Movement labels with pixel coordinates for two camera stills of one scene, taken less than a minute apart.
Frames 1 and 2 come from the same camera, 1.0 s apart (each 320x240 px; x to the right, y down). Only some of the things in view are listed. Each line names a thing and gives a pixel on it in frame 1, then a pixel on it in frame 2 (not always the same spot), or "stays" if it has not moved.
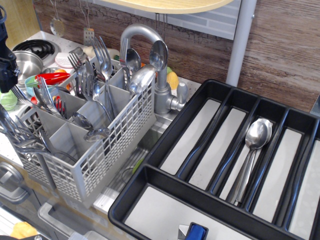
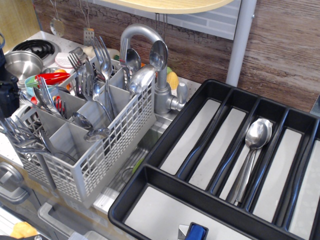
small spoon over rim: x=96 y=134 stays
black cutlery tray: x=192 y=174 stays
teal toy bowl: x=30 y=82 stays
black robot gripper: x=9 y=69 → x=9 y=97
